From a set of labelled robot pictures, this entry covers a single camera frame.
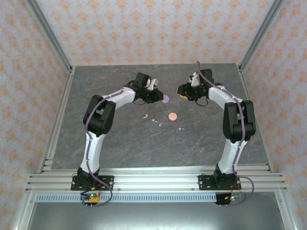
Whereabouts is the grey metal sheet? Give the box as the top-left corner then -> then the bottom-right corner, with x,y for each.
25,201 -> 290,230

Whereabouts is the aluminium side rail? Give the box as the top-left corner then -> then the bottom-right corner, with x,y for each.
38,66 -> 76,173
237,64 -> 274,173

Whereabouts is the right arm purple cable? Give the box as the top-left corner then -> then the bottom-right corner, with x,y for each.
196,60 -> 255,207

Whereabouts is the aluminium crossbeam rail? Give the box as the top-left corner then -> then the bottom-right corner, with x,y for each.
24,163 -> 288,193

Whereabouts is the aluminium corner post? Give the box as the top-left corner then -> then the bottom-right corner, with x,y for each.
25,0 -> 74,73
238,0 -> 286,73

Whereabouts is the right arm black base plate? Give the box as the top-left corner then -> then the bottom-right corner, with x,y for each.
198,174 -> 241,192

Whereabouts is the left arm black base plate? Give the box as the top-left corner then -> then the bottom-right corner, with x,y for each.
70,175 -> 115,192

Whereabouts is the white slotted cable duct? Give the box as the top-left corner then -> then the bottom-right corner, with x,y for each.
35,193 -> 218,204

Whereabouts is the aluminium frame leg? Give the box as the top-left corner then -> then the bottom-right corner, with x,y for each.
12,191 -> 36,230
274,191 -> 296,230

